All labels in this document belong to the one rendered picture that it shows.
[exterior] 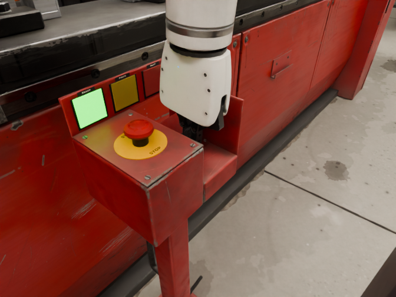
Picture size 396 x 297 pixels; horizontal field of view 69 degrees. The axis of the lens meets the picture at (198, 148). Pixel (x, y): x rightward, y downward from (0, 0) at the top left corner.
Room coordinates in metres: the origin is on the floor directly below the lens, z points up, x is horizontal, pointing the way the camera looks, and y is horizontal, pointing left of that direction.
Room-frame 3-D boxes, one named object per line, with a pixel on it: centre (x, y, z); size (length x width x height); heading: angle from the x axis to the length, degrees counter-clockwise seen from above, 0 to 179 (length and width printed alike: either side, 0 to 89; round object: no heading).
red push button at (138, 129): (0.32, 0.08, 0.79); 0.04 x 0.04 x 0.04
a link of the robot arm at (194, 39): (0.38, 0.00, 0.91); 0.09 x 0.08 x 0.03; 50
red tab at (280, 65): (1.11, -0.34, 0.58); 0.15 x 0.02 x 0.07; 140
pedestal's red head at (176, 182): (0.36, 0.06, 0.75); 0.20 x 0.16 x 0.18; 141
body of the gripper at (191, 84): (0.38, 0.00, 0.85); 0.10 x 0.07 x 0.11; 50
